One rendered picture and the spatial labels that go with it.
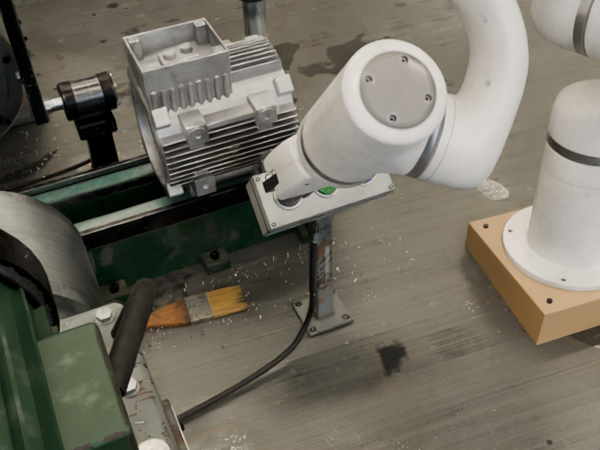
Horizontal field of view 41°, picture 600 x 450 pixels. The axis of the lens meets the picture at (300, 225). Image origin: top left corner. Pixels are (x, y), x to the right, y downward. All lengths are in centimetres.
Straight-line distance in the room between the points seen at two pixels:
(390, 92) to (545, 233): 60
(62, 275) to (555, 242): 67
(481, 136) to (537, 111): 94
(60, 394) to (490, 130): 38
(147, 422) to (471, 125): 35
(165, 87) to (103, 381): 65
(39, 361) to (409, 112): 31
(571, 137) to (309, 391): 47
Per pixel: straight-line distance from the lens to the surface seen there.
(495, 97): 65
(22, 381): 49
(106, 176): 127
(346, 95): 59
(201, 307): 119
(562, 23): 101
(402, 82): 60
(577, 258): 117
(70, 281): 83
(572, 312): 115
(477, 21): 65
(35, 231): 87
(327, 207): 97
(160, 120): 108
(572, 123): 106
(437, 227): 131
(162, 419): 65
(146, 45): 115
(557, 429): 109
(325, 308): 115
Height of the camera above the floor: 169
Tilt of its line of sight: 43 degrees down
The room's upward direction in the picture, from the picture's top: 3 degrees counter-clockwise
